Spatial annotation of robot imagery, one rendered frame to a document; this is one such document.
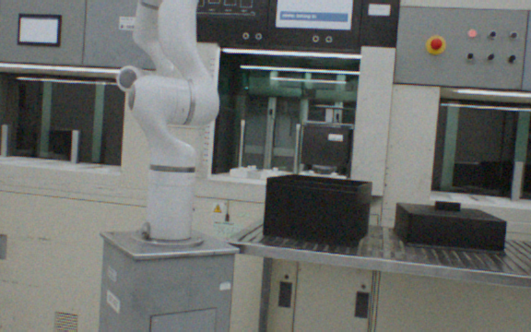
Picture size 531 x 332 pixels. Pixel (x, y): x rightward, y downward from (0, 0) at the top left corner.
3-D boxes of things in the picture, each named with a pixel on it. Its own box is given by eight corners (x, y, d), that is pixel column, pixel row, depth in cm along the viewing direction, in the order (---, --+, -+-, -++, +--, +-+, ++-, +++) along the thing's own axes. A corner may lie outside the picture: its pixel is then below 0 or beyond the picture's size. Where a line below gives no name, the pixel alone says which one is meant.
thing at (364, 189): (289, 223, 185) (292, 173, 184) (369, 233, 176) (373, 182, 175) (260, 234, 159) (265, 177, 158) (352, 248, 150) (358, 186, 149)
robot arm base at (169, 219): (146, 249, 128) (150, 172, 127) (121, 234, 144) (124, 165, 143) (216, 245, 139) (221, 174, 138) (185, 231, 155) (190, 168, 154)
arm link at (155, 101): (202, 172, 138) (208, 79, 137) (130, 170, 129) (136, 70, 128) (186, 169, 149) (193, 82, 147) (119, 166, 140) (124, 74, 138)
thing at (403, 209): (406, 246, 158) (409, 203, 158) (391, 230, 188) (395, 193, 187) (507, 255, 156) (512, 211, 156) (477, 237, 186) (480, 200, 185)
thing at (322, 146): (296, 171, 246) (301, 102, 244) (302, 170, 266) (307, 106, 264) (349, 176, 241) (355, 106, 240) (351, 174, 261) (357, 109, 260)
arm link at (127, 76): (163, 77, 180) (139, 66, 182) (146, 72, 167) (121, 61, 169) (154, 100, 181) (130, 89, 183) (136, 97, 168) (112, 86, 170)
